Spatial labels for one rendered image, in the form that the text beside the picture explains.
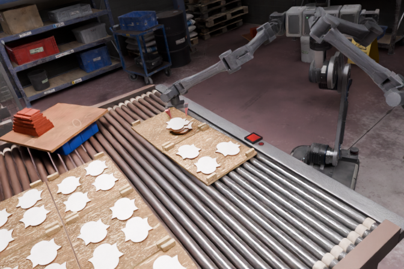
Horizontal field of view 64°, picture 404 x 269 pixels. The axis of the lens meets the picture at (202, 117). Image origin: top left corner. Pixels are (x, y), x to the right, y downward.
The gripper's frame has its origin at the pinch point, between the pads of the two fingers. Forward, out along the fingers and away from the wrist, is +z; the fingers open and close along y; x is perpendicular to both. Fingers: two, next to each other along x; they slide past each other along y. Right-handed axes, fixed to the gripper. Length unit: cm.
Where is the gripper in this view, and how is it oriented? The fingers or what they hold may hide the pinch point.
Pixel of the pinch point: (178, 116)
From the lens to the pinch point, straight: 201.7
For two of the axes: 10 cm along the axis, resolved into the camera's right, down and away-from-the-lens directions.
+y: 9.9, -1.5, -0.7
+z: 1.6, 8.7, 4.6
